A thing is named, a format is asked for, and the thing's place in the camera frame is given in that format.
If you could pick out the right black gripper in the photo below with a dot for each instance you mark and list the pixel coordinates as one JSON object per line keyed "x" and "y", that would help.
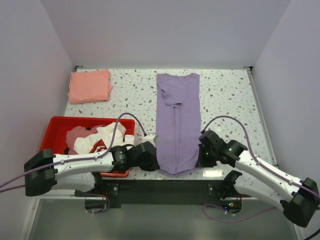
{"x": 201, "y": 162}

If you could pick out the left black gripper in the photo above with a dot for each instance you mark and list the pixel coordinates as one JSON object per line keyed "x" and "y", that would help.
{"x": 152, "y": 166}

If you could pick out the purple t shirt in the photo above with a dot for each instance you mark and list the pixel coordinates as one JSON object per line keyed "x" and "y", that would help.
{"x": 178, "y": 122}

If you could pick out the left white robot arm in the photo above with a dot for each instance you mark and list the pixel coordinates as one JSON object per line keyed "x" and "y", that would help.
{"x": 47, "y": 171}

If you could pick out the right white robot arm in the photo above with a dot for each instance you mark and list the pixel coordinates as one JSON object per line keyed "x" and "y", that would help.
{"x": 298, "y": 199}

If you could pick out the white and red t shirt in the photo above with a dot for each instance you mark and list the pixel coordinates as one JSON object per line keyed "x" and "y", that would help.
{"x": 120, "y": 137}

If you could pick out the dusty pink t shirt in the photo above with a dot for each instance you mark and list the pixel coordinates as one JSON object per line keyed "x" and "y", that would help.
{"x": 72, "y": 136}

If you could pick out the folded salmon pink t shirt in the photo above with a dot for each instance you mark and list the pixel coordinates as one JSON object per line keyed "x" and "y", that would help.
{"x": 89, "y": 87}

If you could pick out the red plastic tray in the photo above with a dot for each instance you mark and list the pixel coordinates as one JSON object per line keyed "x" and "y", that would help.
{"x": 55, "y": 135}

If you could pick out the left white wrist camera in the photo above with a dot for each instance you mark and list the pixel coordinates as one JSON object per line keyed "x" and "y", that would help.
{"x": 152, "y": 138}

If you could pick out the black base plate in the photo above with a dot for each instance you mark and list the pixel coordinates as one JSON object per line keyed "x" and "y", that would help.
{"x": 162, "y": 192}

